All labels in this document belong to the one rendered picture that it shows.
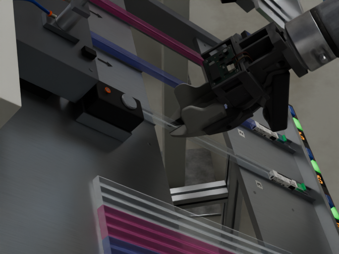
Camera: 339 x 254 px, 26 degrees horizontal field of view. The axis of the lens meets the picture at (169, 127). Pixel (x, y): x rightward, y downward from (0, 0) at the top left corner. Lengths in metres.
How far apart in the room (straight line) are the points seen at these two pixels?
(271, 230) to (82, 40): 0.41
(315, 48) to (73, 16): 0.31
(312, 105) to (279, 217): 1.32
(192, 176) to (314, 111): 0.49
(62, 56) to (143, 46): 1.75
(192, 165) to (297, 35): 1.29
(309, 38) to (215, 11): 1.80
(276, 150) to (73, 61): 0.53
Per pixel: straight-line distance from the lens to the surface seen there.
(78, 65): 0.88
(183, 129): 1.05
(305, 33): 0.98
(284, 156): 1.31
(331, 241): 1.24
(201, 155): 2.25
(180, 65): 1.79
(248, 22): 2.72
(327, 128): 2.39
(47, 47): 0.86
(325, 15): 0.98
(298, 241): 1.16
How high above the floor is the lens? 1.74
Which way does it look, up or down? 48 degrees down
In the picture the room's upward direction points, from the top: straight up
